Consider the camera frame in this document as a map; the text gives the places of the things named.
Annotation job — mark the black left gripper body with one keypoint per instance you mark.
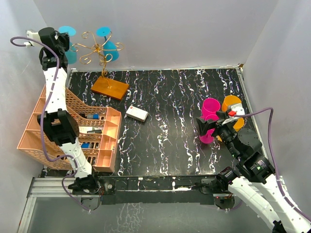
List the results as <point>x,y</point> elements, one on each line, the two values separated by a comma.
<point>65,42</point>

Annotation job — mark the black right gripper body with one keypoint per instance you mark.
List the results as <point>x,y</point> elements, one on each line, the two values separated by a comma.
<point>226,132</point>

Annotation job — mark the pink wine glass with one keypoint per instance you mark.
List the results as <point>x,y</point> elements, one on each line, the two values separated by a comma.
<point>209,108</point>
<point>207,138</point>

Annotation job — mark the yellow wine glass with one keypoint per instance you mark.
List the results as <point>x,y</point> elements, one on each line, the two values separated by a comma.
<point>230,100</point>
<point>237,126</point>

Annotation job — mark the blue wine glass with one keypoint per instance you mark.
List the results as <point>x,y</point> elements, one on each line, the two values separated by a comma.
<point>110,49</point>
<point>71,53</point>

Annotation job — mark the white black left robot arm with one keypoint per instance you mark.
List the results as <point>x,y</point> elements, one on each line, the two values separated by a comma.
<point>56,123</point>

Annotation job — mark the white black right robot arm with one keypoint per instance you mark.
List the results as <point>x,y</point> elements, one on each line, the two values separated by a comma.
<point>256,181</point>

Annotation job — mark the white red small box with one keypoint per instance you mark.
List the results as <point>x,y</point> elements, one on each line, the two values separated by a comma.
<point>137,113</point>

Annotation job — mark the pink plastic file organizer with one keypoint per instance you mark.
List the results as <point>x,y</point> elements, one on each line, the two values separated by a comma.
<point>99,127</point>

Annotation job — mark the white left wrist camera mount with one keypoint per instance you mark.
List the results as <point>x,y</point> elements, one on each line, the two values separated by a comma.
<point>32,39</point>

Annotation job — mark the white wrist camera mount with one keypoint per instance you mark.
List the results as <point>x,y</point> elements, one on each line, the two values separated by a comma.
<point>32,39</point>
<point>233,113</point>

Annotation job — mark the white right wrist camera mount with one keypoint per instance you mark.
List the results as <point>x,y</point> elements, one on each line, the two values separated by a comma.
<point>233,113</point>

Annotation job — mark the gold wire wine glass rack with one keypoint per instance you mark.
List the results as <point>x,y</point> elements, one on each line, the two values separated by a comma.
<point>103,85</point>

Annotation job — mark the black metal front rail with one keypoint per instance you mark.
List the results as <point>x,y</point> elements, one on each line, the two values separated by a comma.
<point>202,189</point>

